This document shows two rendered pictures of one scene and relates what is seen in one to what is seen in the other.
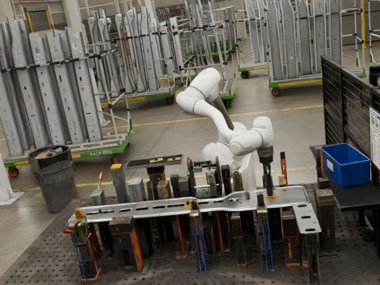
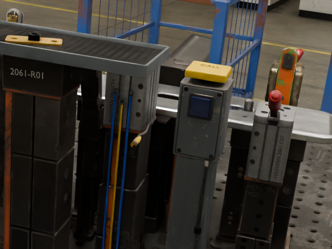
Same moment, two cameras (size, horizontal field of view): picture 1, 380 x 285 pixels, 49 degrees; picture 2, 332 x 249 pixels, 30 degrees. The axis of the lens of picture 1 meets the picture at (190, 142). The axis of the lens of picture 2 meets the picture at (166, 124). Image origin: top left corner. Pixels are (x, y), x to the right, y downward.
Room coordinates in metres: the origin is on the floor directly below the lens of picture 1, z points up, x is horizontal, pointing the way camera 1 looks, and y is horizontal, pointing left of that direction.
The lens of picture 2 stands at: (3.46, 0.50, 1.38)
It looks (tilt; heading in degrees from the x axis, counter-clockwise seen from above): 20 degrees down; 183
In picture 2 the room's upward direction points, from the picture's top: 6 degrees clockwise
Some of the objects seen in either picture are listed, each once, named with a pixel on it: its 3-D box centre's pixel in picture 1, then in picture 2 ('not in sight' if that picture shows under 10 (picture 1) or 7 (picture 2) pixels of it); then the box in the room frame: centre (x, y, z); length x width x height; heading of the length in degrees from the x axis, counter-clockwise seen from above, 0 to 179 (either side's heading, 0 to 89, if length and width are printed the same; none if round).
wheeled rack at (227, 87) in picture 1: (208, 60); not in sight; (9.16, -0.68, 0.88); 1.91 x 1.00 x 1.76; 168
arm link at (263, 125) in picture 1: (261, 132); not in sight; (2.10, -0.38, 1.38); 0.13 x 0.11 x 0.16; 132
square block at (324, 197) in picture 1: (326, 222); not in sight; (1.94, -0.64, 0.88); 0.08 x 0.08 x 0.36; 82
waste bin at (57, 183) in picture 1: (56, 178); not in sight; (4.71, 1.65, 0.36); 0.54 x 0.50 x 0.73; 167
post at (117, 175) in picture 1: (122, 198); (190, 213); (2.58, 0.50, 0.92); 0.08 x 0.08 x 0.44; 82
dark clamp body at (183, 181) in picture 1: (189, 206); not in sight; (2.38, 0.07, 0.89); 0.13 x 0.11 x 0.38; 172
